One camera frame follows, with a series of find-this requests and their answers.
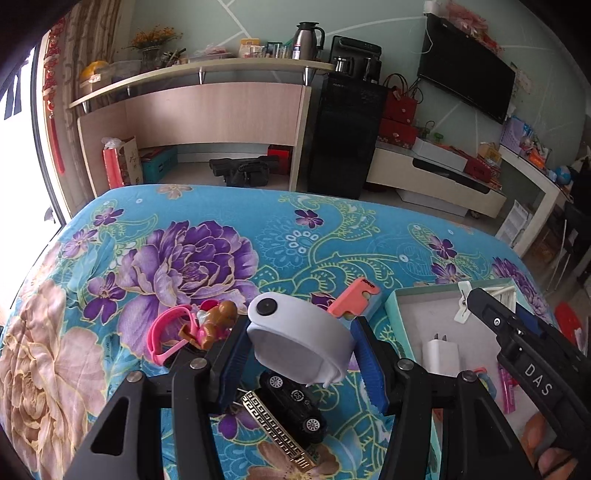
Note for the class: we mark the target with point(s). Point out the yellow object on shelf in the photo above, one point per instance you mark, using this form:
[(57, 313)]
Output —
[(94, 71)]

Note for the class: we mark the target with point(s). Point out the black toy car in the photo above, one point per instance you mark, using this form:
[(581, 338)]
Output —
[(295, 399)]

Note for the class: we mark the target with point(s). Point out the pink wristband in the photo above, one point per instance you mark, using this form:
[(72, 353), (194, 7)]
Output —
[(159, 330)]

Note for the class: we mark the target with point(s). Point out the black water dispenser cabinet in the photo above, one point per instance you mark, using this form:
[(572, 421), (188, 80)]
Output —
[(346, 138)]

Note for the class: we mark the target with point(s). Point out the grey wristband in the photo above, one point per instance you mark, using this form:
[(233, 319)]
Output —
[(300, 332)]

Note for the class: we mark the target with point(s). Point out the small red box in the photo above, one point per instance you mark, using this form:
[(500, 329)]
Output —
[(279, 159)]

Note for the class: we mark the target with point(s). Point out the black wall television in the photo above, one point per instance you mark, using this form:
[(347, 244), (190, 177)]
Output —
[(466, 69)]

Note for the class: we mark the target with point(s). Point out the flat white box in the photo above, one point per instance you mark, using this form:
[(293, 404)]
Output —
[(438, 152)]

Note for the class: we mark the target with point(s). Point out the red plastic stool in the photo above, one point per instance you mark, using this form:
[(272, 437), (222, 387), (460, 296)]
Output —
[(565, 318)]

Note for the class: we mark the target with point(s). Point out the teal and white cardboard tray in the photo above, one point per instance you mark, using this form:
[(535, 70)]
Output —
[(425, 318)]

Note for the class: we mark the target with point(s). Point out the red gift box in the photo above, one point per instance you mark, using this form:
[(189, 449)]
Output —
[(397, 134)]

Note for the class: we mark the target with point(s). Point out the patterned curtain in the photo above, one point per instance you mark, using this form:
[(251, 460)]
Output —
[(92, 41)]

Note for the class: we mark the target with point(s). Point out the wooden desk with shelf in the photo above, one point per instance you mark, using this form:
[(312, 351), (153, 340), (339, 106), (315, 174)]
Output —
[(207, 110)]

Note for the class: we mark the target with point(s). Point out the red hanging ornament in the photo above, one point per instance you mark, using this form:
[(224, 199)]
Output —
[(53, 97)]

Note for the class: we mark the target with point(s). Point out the beige ribbed plastic holder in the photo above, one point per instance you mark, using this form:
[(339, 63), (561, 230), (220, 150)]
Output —
[(501, 291)]

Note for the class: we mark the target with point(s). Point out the white side desk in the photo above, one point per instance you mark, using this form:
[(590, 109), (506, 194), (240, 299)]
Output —
[(531, 170)]

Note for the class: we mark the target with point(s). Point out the red and white gift bag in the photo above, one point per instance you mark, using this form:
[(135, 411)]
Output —
[(122, 164)]

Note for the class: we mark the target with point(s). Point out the brown dog toy figure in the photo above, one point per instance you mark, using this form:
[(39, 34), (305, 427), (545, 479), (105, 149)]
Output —
[(214, 323)]

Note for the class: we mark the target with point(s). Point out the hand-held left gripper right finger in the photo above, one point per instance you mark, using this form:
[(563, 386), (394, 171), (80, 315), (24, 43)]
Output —
[(371, 374)]

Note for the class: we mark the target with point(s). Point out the vase of yellow flowers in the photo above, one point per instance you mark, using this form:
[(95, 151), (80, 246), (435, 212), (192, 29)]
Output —
[(152, 44)]

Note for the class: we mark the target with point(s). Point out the floral printed blanket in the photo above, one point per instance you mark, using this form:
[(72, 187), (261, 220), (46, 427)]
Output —
[(138, 258)]

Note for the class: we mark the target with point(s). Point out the white charger plug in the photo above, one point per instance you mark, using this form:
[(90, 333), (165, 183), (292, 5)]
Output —
[(441, 360)]

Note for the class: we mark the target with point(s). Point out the flat red box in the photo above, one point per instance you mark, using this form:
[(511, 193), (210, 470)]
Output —
[(478, 167)]

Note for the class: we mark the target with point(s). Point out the white paper bag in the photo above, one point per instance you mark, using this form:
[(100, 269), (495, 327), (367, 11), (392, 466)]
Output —
[(515, 224)]

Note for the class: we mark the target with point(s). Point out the teal storage box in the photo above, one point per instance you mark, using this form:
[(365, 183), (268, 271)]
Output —
[(159, 166)]

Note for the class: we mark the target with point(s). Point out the black device under desk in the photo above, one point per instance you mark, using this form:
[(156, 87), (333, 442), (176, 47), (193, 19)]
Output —
[(244, 171)]

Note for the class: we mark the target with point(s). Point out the pink tube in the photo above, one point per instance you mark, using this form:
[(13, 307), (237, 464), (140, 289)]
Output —
[(508, 392)]

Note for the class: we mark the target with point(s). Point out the coral and blue clip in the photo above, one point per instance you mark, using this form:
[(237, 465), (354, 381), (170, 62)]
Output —
[(353, 297)]

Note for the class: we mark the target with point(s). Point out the cream television cabinet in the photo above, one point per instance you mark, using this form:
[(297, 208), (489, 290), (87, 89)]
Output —
[(397, 170)]

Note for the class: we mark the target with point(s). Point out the white plastic clip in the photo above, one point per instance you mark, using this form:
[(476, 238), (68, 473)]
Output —
[(463, 304)]

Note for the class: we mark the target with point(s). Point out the person's right hand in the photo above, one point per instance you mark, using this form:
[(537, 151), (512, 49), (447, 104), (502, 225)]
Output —
[(547, 447)]

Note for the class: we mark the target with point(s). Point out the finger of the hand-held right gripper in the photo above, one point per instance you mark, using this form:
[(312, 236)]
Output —
[(491, 311), (533, 321)]

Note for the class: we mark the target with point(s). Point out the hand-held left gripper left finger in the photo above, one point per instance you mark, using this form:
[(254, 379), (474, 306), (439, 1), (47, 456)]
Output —
[(231, 364)]

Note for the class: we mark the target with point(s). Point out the steel thermos jug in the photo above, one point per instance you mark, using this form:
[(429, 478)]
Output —
[(307, 41)]

